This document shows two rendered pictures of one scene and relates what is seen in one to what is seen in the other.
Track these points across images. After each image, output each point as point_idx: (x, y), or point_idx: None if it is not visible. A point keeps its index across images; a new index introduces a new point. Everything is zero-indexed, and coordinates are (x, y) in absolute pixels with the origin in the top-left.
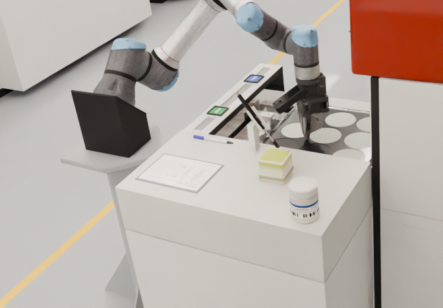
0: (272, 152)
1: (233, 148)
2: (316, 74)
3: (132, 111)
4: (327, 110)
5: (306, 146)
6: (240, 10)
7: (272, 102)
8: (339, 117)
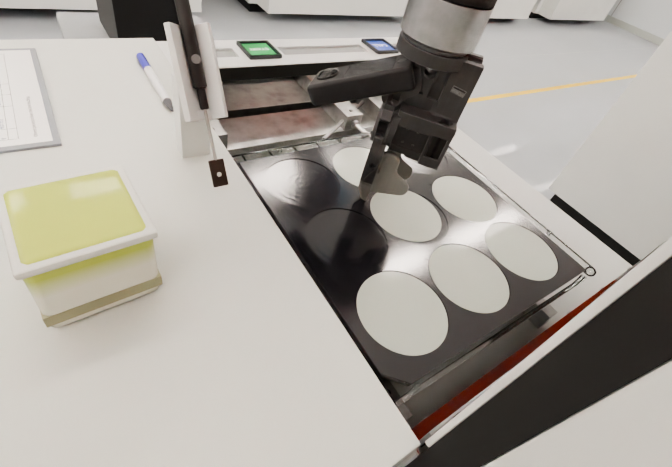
0: (86, 195)
1: (157, 122)
2: (457, 42)
3: None
4: (435, 165)
5: (345, 214)
6: None
7: (379, 98)
8: (464, 192)
